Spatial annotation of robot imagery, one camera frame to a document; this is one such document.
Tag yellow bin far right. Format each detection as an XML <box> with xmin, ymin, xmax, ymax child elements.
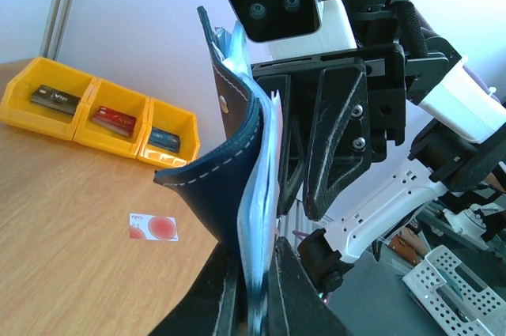
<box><xmin>1</xmin><ymin>57</ymin><xmax>96</xmax><ymax>141</ymax></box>

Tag blue credit card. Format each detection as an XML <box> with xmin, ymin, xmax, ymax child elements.
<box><xmin>148</xmin><ymin>127</ymin><xmax>181</xmax><ymax>153</ymax></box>

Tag blue leather card holder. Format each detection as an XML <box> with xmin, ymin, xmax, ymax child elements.
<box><xmin>153</xmin><ymin>7</ymin><xmax>283</xmax><ymax>335</ymax></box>

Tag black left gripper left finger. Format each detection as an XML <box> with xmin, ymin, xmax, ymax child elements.
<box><xmin>150</xmin><ymin>247</ymin><xmax>239</xmax><ymax>336</ymax></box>

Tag white perforated plastic basket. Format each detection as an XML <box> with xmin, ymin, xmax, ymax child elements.
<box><xmin>402</xmin><ymin>245</ymin><xmax>505</xmax><ymax>335</ymax></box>

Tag red credit card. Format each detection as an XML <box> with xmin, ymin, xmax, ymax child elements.
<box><xmin>91</xmin><ymin>106</ymin><xmax>136</xmax><ymax>138</ymax></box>

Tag white card red circles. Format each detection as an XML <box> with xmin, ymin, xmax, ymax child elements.
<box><xmin>129</xmin><ymin>213</ymin><xmax>179</xmax><ymax>242</ymax></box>

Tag right aluminium corner post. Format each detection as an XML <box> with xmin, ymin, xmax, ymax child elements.
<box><xmin>40</xmin><ymin>0</ymin><xmax>74</xmax><ymax>60</ymax></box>

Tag yellow bin near right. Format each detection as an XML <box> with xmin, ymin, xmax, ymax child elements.
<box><xmin>137</xmin><ymin>98</ymin><xmax>200</xmax><ymax>168</ymax></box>

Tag black credit card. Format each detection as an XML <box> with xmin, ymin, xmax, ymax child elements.
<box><xmin>31</xmin><ymin>85</ymin><xmax>81</xmax><ymax>115</ymax></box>

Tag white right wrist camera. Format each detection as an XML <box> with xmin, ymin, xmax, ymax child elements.
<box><xmin>228</xmin><ymin>0</ymin><xmax>357</xmax><ymax>60</ymax></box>

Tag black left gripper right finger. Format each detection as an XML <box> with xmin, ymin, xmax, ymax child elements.
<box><xmin>267</xmin><ymin>237</ymin><xmax>350</xmax><ymax>336</ymax></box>

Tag yellow bin middle right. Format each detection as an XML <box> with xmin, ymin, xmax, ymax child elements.
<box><xmin>74</xmin><ymin>79</ymin><xmax>149</xmax><ymax>158</ymax></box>

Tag yellow bin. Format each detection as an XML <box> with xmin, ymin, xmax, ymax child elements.
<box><xmin>137</xmin><ymin>98</ymin><xmax>200</xmax><ymax>168</ymax></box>
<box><xmin>74</xmin><ymin>79</ymin><xmax>149</xmax><ymax>158</ymax></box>
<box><xmin>1</xmin><ymin>57</ymin><xmax>96</xmax><ymax>141</ymax></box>

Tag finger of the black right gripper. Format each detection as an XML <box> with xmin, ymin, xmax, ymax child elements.
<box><xmin>256</xmin><ymin>74</ymin><xmax>305</xmax><ymax>216</ymax></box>
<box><xmin>303</xmin><ymin>59</ymin><xmax>372</xmax><ymax>221</ymax></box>

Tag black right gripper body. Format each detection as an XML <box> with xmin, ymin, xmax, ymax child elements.
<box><xmin>252</xmin><ymin>43</ymin><xmax>406</xmax><ymax>162</ymax></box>

